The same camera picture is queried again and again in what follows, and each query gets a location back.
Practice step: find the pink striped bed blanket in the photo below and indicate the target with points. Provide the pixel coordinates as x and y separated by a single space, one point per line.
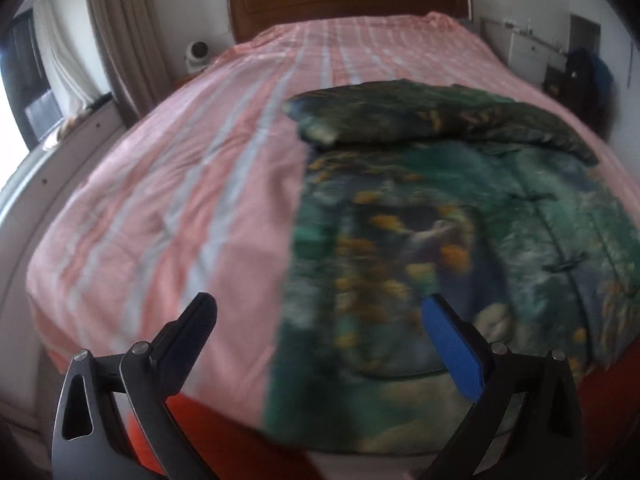
200 160

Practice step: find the blue hanging jacket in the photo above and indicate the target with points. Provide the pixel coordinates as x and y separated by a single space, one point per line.
604 72

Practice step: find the dark framed window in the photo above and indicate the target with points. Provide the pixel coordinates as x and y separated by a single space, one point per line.
25 75

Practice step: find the green printed padded jacket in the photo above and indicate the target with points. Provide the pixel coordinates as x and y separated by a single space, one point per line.
425 220

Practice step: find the black hanging jacket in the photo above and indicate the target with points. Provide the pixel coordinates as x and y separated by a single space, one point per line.
575 90

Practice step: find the orange bed base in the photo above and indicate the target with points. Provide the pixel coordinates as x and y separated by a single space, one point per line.
225 435

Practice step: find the wooden headboard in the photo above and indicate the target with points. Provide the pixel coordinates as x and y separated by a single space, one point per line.
345 0

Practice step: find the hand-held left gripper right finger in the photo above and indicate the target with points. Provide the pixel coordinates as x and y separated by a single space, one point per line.
457 347

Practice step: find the brown curtain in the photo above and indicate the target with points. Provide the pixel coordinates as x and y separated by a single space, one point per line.
125 40

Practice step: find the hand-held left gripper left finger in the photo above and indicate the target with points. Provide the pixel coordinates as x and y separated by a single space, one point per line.
182 347

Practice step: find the white round fan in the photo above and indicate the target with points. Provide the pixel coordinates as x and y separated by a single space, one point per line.
196 55

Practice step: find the white drawer desk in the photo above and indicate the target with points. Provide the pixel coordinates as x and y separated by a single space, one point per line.
525 50

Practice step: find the white sheer curtain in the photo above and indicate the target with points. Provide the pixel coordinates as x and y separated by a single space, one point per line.
62 55

